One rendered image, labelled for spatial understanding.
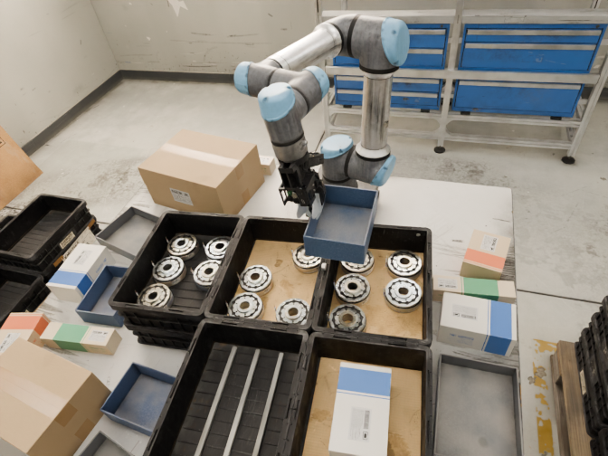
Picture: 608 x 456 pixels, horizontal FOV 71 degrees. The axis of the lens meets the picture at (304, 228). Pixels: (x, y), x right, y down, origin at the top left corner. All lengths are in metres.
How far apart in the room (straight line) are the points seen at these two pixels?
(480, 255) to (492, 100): 1.72
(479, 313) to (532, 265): 1.28
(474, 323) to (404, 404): 0.34
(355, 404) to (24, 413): 0.84
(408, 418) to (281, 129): 0.72
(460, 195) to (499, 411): 0.86
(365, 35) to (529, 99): 1.96
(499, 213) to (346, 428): 1.07
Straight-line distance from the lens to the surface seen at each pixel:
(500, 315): 1.35
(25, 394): 1.40
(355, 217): 1.15
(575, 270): 2.65
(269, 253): 1.42
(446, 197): 1.80
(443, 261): 1.56
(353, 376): 1.06
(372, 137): 1.39
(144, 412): 1.39
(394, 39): 1.24
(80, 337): 1.56
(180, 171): 1.77
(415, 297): 1.26
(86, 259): 1.74
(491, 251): 1.52
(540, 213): 2.90
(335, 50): 1.28
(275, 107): 0.87
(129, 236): 1.88
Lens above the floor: 1.87
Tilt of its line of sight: 45 degrees down
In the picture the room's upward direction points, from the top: 9 degrees counter-clockwise
